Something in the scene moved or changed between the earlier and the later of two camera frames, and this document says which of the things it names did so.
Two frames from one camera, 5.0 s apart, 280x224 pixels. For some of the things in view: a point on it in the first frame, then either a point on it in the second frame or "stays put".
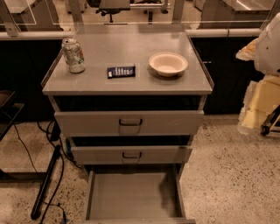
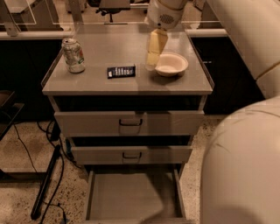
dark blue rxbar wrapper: x=121 y=72 stays put
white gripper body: x=269 y=49 → x=161 y=17
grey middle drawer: x=126 y=155 stays put
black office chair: x=109 y=7 stays put
